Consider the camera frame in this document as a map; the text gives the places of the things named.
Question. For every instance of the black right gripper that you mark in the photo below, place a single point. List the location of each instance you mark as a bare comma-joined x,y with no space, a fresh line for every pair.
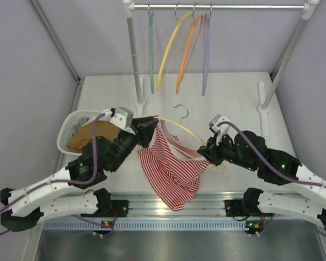
211,150

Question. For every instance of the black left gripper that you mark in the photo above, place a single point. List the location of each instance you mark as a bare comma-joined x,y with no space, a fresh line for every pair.
140,131

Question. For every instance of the red white striped tank top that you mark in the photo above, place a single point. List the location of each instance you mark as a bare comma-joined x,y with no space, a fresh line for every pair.
174,195

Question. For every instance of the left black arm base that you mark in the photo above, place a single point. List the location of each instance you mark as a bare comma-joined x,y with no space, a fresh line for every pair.
115,208

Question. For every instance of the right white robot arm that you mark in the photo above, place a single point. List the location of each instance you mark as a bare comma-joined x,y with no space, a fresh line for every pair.
284,170

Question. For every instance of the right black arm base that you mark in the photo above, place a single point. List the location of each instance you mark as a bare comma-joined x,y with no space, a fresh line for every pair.
234,208

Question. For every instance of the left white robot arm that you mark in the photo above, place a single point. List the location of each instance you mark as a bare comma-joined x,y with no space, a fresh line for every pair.
68,191

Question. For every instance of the yellow hanger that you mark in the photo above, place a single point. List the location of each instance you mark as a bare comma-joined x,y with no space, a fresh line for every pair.
187,16

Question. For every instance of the purple hanger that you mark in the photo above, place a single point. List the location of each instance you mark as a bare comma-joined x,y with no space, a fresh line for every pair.
206,53

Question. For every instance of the orange hanger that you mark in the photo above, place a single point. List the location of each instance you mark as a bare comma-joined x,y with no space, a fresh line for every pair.
194,34

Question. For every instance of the green hanger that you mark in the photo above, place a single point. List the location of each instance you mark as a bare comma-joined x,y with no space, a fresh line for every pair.
151,50

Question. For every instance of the tan brown garment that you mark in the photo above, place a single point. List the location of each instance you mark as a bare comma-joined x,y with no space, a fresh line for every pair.
84,135

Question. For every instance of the white plastic laundry basket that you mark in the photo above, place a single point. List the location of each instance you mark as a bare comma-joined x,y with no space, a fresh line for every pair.
69,123

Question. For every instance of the silver clothes rack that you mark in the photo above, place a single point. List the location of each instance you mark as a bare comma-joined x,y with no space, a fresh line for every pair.
228,32

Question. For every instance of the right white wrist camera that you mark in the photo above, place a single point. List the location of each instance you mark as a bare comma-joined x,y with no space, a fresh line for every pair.
218,126

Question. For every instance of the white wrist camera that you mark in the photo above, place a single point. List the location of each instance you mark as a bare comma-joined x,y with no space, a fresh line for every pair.
120,117
218,126

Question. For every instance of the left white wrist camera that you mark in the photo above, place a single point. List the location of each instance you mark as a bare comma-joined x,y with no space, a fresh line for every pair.
120,117

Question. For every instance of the white slotted cable duct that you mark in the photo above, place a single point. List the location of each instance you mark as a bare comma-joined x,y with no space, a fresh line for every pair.
146,225

